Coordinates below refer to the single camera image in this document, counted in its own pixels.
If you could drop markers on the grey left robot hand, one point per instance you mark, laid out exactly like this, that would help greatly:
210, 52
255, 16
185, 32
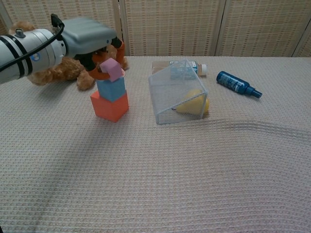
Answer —
85, 36

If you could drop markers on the small pink foam cube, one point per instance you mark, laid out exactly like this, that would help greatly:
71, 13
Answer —
113, 69

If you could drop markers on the medium blue foam cube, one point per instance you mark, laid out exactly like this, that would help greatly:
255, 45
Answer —
110, 89

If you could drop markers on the brown plush teddy bear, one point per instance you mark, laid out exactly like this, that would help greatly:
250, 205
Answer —
63, 70

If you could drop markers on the large orange foam cube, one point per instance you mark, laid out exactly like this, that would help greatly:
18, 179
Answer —
109, 109

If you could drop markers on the woven beige folding screen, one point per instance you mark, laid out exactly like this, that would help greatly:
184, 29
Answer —
170, 24

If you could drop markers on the clear plastic container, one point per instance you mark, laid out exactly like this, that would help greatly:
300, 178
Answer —
165, 97

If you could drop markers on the drink bottle with blue label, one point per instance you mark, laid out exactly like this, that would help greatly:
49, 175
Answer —
202, 69

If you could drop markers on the dark blue spray bottle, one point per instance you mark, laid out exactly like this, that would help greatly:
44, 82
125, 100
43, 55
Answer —
233, 82

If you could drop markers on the beige waffle tablecloth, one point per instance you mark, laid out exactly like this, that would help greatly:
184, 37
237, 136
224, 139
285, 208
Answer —
170, 182

